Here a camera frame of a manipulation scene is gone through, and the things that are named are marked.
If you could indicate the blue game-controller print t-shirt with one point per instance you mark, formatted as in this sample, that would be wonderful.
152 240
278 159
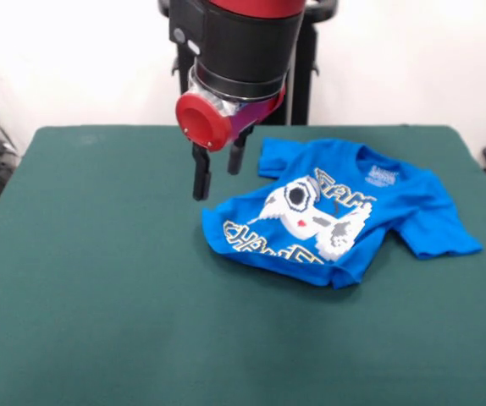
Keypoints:
429 220

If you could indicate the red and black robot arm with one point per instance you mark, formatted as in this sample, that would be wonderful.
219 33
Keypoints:
243 42

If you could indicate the dark green table cloth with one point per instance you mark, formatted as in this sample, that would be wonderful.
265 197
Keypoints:
99 296

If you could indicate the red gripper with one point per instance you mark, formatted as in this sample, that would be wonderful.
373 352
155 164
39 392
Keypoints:
213 122

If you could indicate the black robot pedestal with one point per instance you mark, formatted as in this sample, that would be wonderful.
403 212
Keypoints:
306 63

